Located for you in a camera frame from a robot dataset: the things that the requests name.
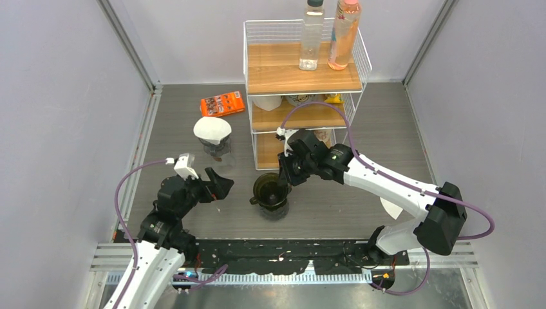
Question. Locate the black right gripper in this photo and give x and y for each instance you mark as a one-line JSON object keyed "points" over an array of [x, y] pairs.
{"points": [[286, 174]]}

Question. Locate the white wire wooden shelf rack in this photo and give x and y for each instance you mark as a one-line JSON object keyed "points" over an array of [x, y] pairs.
{"points": [[271, 67]]}

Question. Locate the yellow snack packet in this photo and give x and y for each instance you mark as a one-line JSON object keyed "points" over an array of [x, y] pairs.
{"points": [[334, 98]]}

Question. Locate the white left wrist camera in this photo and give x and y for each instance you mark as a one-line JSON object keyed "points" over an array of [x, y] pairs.
{"points": [[183, 166]]}

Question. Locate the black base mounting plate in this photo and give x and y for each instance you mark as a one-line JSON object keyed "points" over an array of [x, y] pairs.
{"points": [[284, 256]]}

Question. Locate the pink drink bottle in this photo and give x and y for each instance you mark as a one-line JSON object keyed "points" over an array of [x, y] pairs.
{"points": [[344, 31]]}

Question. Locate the smoky glass mug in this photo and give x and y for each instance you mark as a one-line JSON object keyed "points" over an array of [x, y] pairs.
{"points": [[275, 213]]}

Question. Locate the clear water bottle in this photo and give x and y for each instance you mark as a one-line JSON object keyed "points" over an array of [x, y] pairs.
{"points": [[311, 35]]}

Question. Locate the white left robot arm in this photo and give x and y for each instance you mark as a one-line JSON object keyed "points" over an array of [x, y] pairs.
{"points": [[162, 246]]}

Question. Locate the printed ceramic bowl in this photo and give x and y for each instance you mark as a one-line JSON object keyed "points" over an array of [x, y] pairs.
{"points": [[297, 100]]}

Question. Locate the orange snack box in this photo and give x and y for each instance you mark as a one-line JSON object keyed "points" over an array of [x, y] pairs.
{"points": [[222, 105]]}

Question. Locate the dark green dripper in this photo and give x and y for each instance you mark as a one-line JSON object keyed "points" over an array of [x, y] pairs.
{"points": [[269, 193]]}

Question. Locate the white cup on shelf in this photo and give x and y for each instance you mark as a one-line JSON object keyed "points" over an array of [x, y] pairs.
{"points": [[267, 103]]}

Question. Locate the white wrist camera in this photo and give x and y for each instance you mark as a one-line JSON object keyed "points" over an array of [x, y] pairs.
{"points": [[183, 166], [286, 136]]}

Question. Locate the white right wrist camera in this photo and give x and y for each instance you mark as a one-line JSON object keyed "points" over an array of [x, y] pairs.
{"points": [[286, 136]]}

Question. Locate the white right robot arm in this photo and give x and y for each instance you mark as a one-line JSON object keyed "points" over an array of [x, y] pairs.
{"points": [[438, 217]]}

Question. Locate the white printed cup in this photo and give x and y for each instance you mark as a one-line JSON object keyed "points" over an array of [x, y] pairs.
{"points": [[324, 135]]}

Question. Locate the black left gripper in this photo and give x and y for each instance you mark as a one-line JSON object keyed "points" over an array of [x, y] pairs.
{"points": [[221, 187]]}

